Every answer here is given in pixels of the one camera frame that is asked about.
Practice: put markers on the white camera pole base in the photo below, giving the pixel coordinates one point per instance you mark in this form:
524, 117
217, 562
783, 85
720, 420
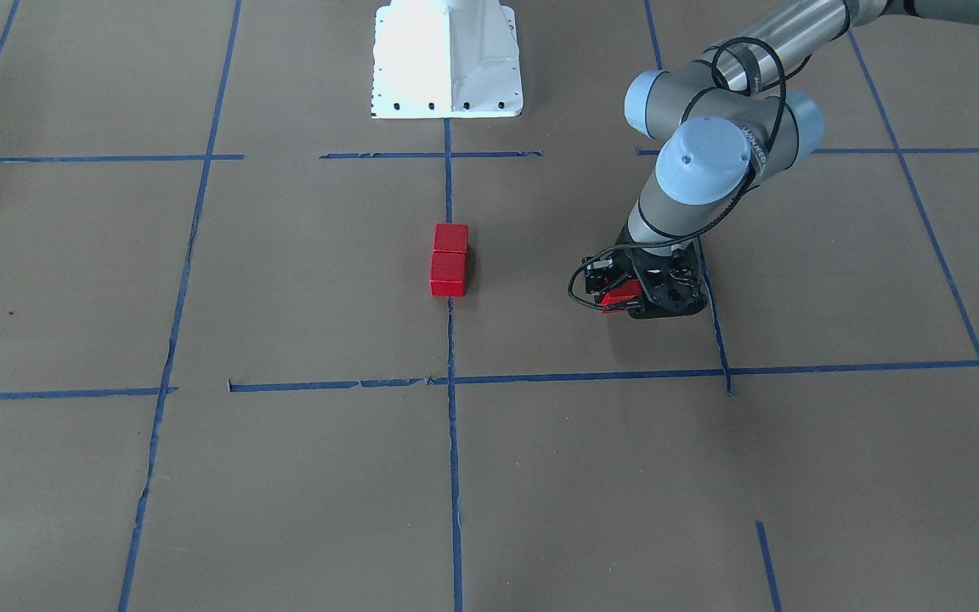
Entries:
446, 59

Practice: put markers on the red block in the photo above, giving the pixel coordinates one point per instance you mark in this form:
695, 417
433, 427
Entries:
448, 274
626, 296
451, 238

